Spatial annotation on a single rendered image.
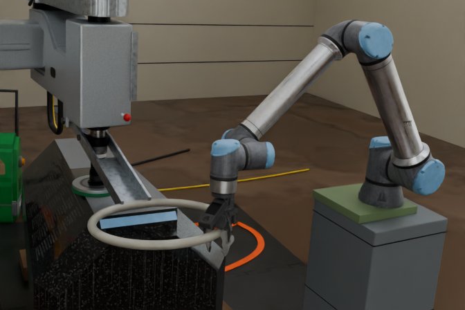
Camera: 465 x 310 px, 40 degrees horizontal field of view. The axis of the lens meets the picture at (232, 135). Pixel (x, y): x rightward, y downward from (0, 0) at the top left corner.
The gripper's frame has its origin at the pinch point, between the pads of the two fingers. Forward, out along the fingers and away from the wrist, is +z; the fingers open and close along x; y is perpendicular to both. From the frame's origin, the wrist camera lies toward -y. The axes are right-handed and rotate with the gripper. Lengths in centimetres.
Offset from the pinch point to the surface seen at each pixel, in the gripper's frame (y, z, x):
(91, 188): 26, -1, 76
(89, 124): 20, -30, 73
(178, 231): 31.5, 10.0, 35.4
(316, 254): 77, 24, -8
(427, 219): 84, 1, -51
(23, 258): 73, 68, 167
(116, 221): 14, 5, 53
